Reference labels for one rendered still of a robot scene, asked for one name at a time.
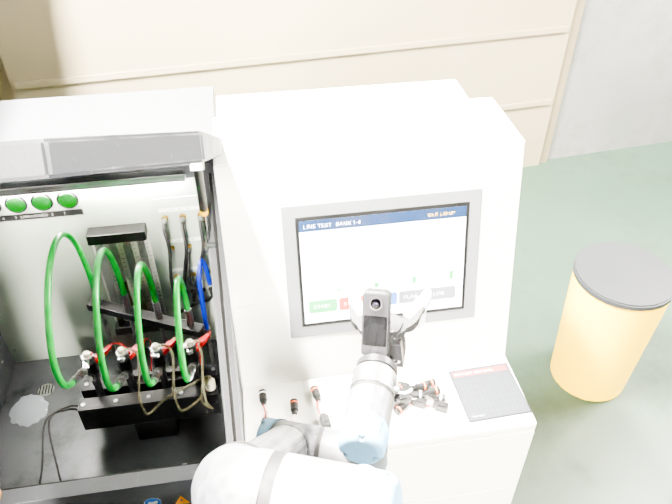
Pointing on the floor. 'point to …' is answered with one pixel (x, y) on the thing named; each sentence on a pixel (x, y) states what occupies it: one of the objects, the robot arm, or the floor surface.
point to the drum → (608, 318)
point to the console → (457, 344)
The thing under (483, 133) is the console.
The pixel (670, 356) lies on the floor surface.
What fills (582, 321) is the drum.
